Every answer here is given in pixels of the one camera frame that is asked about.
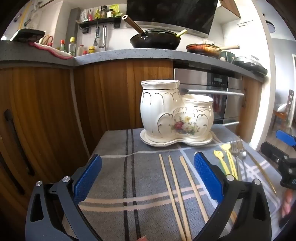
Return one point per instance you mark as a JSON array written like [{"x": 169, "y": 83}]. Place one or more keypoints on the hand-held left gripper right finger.
[{"x": 208, "y": 176}]

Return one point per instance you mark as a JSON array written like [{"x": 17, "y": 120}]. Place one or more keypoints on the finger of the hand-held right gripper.
[
  {"x": 272, "y": 153},
  {"x": 286, "y": 138}
]

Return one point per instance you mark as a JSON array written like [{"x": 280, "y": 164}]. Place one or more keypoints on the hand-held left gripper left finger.
[{"x": 89, "y": 176}]

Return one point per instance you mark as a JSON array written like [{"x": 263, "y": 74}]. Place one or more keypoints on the wooden chopstick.
[
  {"x": 179, "y": 197},
  {"x": 171, "y": 197},
  {"x": 194, "y": 190}
]

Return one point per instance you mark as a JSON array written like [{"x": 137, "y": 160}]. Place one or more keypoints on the silver metal spoon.
[{"x": 242, "y": 155}]

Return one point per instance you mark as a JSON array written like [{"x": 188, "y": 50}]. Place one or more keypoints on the silver metal fork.
[{"x": 233, "y": 150}]

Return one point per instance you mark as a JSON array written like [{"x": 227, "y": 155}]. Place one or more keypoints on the white floral ceramic utensil holder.
[{"x": 175, "y": 109}]

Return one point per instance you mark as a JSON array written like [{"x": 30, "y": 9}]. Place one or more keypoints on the person's right hand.
[{"x": 288, "y": 201}]

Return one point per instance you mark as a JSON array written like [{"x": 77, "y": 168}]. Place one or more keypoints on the wooden chair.
[{"x": 286, "y": 111}]

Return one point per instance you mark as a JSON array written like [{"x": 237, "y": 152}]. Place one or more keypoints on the white ceramic holder tray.
[{"x": 180, "y": 144}]

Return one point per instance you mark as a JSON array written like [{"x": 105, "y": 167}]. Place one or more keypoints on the narrow wooden cabinet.
[{"x": 253, "y": 111}]

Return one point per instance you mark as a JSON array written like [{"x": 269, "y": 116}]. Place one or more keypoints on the grey checked cloth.
[{"x": 143, "y": 176}]

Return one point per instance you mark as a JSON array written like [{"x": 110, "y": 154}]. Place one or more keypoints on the black pot with lid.
[{"x": 249, "y": 64}]

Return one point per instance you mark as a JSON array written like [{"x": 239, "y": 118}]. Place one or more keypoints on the stainless steel oven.
[{"x": 198, "y": 78}]

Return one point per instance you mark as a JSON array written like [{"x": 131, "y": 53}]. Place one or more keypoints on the round ceiling lamp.
[{"x": 271, "y": 26}]

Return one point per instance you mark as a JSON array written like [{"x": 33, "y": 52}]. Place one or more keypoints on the white bottle with red cap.
[{"x": 80, "y": 51}]

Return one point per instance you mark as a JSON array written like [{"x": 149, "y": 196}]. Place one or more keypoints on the yellow-lid jar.
[{"x": 91, "y": 49}]

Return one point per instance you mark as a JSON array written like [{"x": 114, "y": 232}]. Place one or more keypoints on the red and white cloth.
[{"x": 53, "y": 52}]

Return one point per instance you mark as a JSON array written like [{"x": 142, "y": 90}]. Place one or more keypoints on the yellow-cap oil bottle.
[{"x": 72, "y": 47}]

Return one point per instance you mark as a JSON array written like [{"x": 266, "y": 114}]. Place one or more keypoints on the red-cap sauce bottle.
[{"x": 62, "y": 46}]

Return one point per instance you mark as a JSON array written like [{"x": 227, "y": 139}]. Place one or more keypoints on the hanging metal ladle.
[{"x": 103, "y": 38}]

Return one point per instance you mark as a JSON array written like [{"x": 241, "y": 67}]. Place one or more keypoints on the hanging metal spatula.
[{"x": 96, "y": 37}]

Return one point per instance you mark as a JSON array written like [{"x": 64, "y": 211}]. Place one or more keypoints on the yellow spatula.
[{"x": 181, "y": 33}]

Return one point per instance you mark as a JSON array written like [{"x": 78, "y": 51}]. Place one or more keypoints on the black wok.
[{"x": 155, "y": 40}]

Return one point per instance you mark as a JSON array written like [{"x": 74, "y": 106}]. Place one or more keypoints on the row of seasoning bottles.
[{"x": 101, "y": 14}]

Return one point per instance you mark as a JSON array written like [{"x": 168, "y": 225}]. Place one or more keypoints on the black range hood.
[{"x": 171, "y": 11}]

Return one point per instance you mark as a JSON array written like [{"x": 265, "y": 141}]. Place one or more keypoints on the wooden wall cabinet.
[{"x": 232, "y": 7}]

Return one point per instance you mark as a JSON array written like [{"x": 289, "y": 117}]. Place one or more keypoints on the black wall shelf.
[{"x": 99, "y": 23}]

